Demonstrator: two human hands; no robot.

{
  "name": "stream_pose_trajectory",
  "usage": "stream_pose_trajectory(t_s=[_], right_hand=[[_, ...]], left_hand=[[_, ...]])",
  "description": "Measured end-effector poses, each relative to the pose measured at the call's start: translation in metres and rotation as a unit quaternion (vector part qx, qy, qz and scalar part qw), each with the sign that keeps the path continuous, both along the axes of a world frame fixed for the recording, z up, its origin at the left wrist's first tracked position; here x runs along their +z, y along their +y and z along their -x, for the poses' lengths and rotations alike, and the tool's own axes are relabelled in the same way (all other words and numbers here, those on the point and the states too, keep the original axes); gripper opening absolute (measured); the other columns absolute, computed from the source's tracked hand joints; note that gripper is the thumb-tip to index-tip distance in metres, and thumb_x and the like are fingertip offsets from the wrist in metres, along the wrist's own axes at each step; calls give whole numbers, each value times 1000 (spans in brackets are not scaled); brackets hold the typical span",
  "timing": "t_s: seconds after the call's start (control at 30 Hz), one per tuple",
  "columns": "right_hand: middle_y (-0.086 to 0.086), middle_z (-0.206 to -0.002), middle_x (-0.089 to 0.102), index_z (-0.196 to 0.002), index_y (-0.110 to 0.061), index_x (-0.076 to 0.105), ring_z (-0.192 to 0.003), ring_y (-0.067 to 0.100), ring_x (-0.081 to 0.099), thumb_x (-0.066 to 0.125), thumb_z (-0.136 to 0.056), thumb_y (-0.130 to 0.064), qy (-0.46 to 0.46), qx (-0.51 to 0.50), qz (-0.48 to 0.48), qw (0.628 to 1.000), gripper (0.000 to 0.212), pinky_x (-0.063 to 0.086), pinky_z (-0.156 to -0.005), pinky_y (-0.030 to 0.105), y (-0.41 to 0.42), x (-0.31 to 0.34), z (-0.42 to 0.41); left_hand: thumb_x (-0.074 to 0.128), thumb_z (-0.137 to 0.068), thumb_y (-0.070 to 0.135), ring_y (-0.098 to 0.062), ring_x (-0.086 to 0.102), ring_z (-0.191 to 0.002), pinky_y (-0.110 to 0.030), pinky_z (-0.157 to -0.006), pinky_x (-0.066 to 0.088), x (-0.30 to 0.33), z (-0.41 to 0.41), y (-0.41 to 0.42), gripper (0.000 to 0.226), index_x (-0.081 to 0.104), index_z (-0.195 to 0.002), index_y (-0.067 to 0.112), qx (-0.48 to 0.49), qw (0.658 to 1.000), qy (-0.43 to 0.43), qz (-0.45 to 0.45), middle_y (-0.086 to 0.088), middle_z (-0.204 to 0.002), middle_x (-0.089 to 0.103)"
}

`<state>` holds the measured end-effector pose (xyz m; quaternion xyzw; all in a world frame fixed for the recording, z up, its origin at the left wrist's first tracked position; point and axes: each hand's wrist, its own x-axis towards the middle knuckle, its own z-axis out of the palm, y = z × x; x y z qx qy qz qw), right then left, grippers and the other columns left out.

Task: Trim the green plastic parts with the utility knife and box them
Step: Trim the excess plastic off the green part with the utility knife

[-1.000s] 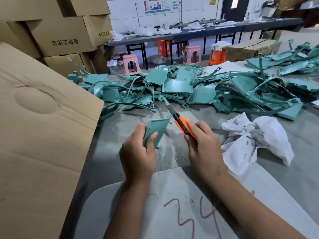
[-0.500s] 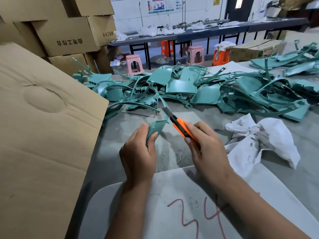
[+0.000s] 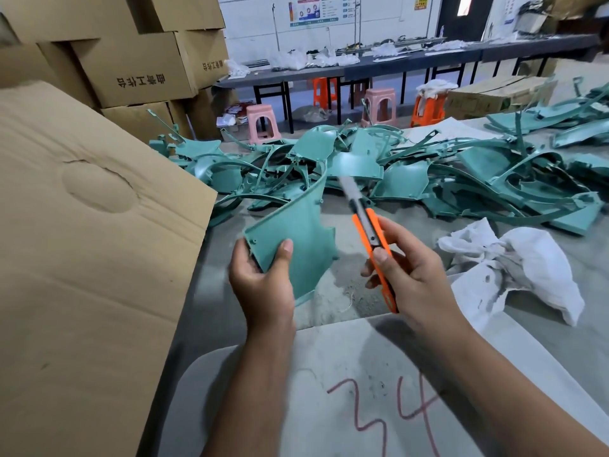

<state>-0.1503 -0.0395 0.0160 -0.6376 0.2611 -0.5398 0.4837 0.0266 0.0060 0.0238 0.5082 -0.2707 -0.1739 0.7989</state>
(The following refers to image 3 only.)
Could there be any person's right forearm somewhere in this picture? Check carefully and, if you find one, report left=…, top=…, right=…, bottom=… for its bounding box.
left=413, top=309, right=609, bottom=457

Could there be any orange plastic stool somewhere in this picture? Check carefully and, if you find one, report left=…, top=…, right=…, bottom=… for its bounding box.
left=410, top=94, right=448, bottom=128
left=312, top=77, right=338, bottom=110

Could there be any orange utility knife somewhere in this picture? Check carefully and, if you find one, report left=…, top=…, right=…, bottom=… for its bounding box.
left=338, top=175, right=399, bottom=314

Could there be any person's left hand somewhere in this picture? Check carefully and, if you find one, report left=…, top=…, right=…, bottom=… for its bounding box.
left=228, top=238, right=297, bottom=332

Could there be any white board with red marks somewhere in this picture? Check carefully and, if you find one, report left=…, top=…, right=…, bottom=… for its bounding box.
left=157, top=273, right=609, bottom=457

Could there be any plain brown cardboard box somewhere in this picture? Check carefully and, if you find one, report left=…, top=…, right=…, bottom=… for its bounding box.
left=100, top=101, right=192, bottom=144
left=125, top=0, right=226, bottom=35
left=0, top=42, right=98, bottom=109
left=185, top=86, right=239, bottom=141
left=0, top=0, right=143, bottom=44

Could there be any long dark work table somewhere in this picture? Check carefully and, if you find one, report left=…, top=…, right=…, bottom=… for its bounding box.
left=215, top=33, right=601, bottom=135

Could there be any colourful wall poster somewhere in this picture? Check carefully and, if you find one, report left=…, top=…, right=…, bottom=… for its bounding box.
left=287, top=0, right=344, bottom=28

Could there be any pile of teal plastic scraps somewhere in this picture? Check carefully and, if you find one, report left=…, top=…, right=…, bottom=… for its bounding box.
left=148, top=77, right=609, bottom=237

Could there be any pink plastic stool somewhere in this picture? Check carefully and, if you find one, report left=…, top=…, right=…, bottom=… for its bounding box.
left=246, top=104, right=282, bottom=145
left=361, top=88, right=398, bottom=128

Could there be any crumpled white woven sack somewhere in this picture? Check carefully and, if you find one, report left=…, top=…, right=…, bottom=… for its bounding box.
left=436, top=217, right=585, bottom=328

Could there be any person's right hand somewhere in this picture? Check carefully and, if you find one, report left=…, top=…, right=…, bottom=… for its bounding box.
left=361, top=216, right=470, bottom=332

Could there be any person's left forearm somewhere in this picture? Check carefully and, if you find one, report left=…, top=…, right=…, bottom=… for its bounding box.
left=202, top=322, right=298, bottom=457

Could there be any teal plastic panel part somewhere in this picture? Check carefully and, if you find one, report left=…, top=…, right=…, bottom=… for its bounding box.
left=243, top=162, right=340, bottom=308

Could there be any printed brown cardboard box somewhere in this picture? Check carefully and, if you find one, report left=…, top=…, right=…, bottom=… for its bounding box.
left=70, top=29, right=230, bottom=109

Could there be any large flat cardboard sheet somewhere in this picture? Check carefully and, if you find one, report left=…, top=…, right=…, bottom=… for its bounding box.
left=0, top=81, right=219, bottom=457

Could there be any white cloth bundle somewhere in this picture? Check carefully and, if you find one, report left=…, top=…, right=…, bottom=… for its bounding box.
left=416, top=79, right=459, bottom=102

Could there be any white paper sheet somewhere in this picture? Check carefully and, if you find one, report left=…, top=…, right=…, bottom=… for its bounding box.
left=405, top=117, right=501, bottom=144

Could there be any flat open cardboard box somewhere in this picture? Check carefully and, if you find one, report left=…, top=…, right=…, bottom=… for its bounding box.
left=444, top=75, right=558, bottom=121

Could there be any clear plastic bag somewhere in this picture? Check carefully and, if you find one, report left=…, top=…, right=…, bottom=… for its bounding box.
left=291, top=105, right=330, bottom=123

